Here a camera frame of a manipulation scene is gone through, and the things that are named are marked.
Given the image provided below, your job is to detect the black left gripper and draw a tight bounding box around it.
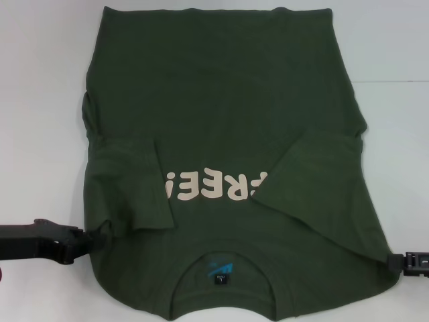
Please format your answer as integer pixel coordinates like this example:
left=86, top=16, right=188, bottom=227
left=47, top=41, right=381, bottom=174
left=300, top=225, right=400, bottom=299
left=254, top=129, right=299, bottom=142
left=0, top=218, right=110, bottom=266

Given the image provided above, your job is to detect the dark green printed t-shirt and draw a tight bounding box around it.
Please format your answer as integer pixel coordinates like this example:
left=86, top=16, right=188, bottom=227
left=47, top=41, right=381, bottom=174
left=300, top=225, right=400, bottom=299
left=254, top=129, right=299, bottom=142
left=82, top=5, right=399, bottom=322

